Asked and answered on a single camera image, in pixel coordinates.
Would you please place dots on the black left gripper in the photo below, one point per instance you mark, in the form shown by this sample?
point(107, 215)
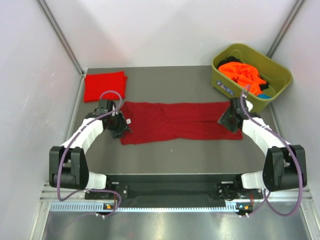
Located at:
point(123, 126)

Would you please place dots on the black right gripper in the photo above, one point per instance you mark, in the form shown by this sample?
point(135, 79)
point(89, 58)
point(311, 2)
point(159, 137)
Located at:
point(224, 120)

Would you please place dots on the dark red t-shirt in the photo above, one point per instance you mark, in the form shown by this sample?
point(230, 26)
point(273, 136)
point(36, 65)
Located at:
point(158, 122)

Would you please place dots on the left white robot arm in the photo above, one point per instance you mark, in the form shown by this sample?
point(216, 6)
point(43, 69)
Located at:
point(68, 166)

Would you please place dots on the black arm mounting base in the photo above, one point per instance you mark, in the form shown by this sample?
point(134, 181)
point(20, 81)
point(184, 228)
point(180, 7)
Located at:
point(178, 190)

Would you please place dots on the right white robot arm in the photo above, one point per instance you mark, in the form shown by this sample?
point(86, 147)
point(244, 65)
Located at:
point(285, 164)

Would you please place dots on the blue garment in bin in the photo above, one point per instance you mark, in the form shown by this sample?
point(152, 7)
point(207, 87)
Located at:
point(263, 96)

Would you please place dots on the folded bright red t-shirt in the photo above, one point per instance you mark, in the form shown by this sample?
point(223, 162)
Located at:
point(96, 84)

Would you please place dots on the orange t-shirt in bin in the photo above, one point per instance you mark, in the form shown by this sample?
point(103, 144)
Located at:
point(245, 75)

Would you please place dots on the olive green plastic bin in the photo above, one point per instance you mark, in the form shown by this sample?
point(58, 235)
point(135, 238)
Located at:
point(278, 77)

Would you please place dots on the black garment in bin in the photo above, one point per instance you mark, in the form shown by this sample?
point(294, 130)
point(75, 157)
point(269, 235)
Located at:
point(229, 59)

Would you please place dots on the slotted grey cable duct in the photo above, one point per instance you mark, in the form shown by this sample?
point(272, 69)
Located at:
point(101, 207)

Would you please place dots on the right aluminium frame post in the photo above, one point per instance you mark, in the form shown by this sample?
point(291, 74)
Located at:
point(289, 20)

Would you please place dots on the aluminium frame post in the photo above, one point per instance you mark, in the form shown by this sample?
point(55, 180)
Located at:
point(60, 35)
point(289, 20)

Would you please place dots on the left aluminium frame post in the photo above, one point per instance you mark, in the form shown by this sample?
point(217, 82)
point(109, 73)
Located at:
point(60, 35)

